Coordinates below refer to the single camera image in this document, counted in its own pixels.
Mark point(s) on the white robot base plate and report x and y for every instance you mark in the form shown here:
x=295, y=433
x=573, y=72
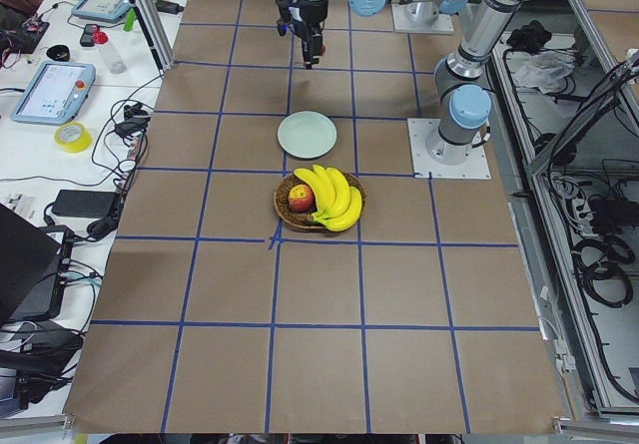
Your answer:
x=434, y=158

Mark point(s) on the far blue teach pendant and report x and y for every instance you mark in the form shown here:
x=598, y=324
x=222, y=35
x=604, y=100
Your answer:
x=109, y=11

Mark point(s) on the woven wicker basket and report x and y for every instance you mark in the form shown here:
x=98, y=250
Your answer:
x=300, y=220

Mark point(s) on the blue teach pendant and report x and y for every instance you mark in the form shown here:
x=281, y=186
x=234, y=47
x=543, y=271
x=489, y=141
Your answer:
x=55, y=94
x=109, y=11

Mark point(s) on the green marker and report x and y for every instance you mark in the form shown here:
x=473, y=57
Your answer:
x=130, y=20

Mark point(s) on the red yellow apple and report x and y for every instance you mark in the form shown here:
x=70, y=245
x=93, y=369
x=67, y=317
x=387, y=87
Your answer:
x=301, y=198

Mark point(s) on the black laptop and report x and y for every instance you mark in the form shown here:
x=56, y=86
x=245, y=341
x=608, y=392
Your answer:
x=33, y=260

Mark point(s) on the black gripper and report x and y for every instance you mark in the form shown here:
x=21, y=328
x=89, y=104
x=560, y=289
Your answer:
x=311, y=17

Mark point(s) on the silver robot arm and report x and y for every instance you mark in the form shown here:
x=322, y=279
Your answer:
x=466, y=105

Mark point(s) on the crumpled white cloth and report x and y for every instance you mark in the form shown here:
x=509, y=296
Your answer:
x=546, y=71

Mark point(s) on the yellow tape roll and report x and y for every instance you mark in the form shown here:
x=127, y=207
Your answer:
x=73, y=137

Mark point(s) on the clear plastic bottle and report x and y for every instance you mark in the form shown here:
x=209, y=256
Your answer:
x=108, y=52

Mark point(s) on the near blue teach pendant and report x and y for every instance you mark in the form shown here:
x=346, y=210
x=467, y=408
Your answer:
x=55, y=94

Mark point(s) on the light green plate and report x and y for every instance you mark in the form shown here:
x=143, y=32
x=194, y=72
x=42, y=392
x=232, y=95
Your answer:
x=307, y=134

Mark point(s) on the black power brick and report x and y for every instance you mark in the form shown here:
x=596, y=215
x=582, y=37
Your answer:
x=83, y=204

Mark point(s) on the aluminium frame post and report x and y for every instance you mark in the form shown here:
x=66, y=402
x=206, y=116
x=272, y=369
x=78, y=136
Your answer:
x=154, y=32

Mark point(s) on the yellow banana bunch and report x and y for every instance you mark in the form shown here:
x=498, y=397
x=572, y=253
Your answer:
x=338, y=204

